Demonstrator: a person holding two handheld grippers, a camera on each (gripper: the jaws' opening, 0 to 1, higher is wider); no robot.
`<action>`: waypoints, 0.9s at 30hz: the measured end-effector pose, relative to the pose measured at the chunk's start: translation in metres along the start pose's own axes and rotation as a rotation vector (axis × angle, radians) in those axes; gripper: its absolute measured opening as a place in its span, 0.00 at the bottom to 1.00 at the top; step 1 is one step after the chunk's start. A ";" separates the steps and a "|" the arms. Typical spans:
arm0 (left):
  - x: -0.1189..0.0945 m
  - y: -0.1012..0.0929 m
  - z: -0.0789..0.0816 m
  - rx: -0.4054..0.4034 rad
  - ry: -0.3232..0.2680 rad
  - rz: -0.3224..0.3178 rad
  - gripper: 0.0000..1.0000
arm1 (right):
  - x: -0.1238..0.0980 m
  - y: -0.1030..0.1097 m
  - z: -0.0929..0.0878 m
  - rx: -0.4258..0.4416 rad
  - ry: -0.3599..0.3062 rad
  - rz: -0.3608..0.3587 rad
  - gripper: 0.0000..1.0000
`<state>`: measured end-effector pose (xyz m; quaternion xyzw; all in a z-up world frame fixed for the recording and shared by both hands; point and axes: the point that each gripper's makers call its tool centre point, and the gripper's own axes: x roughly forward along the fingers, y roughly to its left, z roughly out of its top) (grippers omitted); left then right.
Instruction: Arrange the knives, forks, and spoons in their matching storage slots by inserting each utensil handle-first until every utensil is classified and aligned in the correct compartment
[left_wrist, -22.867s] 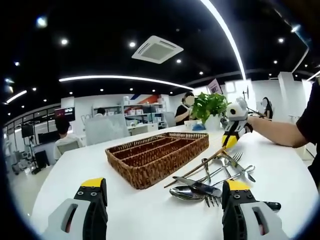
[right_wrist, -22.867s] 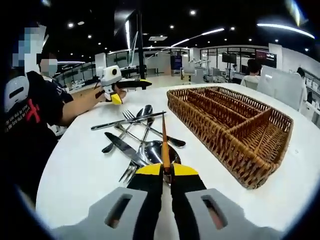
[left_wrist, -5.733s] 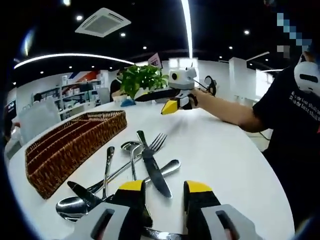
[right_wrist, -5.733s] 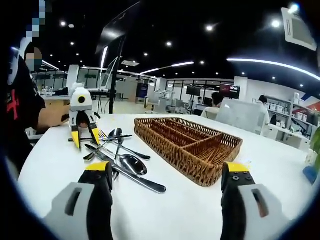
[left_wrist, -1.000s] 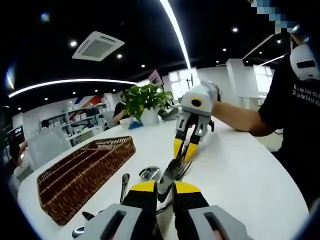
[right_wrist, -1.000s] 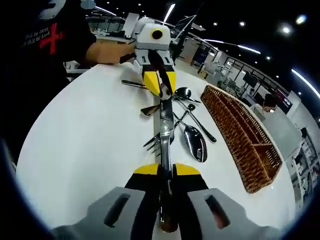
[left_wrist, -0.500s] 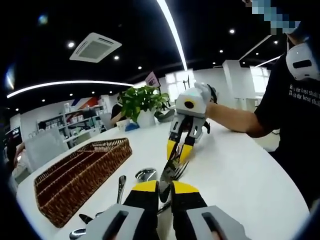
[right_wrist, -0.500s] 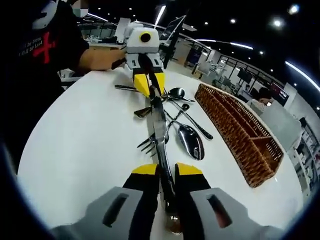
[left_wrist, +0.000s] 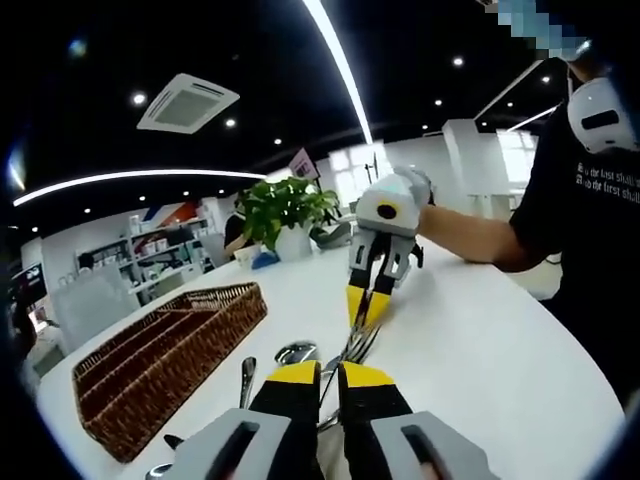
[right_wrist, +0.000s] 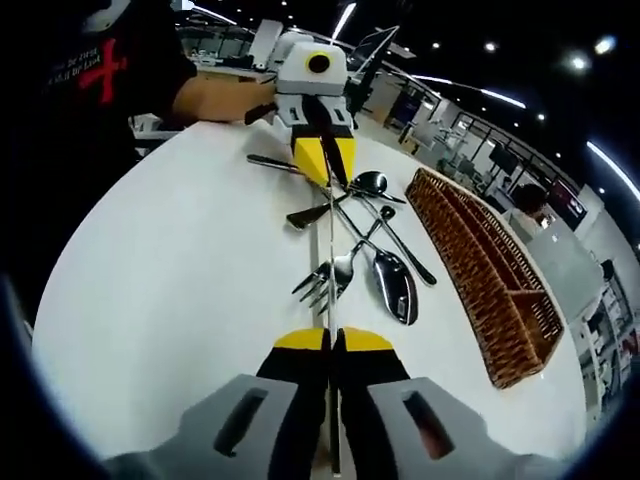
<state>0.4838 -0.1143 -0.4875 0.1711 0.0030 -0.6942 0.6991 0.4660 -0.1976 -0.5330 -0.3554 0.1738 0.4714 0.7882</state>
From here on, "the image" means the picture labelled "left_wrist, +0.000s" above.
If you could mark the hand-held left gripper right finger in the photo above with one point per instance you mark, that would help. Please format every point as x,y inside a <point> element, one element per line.
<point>370,405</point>

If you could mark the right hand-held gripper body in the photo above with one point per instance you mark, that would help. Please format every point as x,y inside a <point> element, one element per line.
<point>395,195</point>

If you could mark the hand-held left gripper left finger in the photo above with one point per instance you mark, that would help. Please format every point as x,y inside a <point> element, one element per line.
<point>285,400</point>

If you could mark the steel fork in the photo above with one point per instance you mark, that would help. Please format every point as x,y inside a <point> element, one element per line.
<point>360,347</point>

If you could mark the brown wicker storage tray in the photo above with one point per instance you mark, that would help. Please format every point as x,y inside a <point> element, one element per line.
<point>210,325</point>

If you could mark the black tripod stand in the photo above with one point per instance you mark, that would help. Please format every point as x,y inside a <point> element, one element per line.
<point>371,170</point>

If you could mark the grey curved object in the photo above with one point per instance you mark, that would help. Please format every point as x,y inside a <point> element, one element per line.
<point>332,236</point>

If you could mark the ceiling strip light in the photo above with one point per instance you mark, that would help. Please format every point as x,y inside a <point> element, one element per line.
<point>150,172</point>
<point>367,127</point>

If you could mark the pink sign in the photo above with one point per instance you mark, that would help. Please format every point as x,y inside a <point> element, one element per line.
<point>305,163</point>

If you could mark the small blue object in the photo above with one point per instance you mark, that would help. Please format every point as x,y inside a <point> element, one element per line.
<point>265,261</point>

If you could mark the potted green plant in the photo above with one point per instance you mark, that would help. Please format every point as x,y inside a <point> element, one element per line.
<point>280,200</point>

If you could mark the white cup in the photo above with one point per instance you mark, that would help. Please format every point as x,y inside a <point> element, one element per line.
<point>245,258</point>

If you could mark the person's black shirt torso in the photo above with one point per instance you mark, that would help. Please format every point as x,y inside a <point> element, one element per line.
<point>575,225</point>

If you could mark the white shelf with boxes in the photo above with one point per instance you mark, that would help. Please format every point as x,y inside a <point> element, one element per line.
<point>150,250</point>

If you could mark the light grey office chair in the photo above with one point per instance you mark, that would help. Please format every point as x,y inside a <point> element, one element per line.
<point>95,310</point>

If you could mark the white chest-worn device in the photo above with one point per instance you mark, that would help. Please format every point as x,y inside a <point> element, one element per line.
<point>585,97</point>

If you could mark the ceiling air conditioner unit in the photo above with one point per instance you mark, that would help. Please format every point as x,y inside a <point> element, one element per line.
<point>187,105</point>

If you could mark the dark red wall screen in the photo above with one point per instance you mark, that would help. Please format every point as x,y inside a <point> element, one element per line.
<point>29,284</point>

